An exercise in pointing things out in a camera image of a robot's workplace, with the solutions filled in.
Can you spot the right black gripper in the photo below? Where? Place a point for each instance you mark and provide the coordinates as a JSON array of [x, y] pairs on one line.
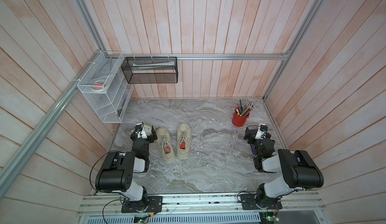
[[255, 137]]

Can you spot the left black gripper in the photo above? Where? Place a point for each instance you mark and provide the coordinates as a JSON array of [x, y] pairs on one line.
[[142, 137]]

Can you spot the beige lace sneaker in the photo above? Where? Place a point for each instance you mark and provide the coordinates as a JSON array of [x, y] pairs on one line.
[[184, 135], [165, 145]]

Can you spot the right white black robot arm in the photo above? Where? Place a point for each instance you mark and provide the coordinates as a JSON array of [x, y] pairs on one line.
[[297, 169]]

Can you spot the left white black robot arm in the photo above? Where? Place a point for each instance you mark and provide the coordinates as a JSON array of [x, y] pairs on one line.
[[116, 172]]

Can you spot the red pen cup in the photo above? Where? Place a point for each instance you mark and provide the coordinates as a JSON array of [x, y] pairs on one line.
[[239, 121]]

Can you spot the pens and pencils bunch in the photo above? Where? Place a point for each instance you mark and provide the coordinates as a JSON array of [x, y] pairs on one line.
[[243, 109]]

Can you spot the tape roll in shelf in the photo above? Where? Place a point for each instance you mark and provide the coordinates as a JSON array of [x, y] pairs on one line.
[[100, 85]]

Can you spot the black mesh wall basket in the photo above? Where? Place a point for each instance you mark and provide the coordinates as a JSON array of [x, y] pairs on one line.
[[151, 70]]

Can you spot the white wire wall shelf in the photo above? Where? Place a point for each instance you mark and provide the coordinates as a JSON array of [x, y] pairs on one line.
[[110, 106]]

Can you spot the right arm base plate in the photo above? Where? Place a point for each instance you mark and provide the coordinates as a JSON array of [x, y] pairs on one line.
[[259, 202]]

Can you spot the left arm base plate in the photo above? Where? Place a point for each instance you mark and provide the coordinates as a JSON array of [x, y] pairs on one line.
[[152, 205]]

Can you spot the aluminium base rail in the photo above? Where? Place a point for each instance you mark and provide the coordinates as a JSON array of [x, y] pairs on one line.
[[197, 203]]

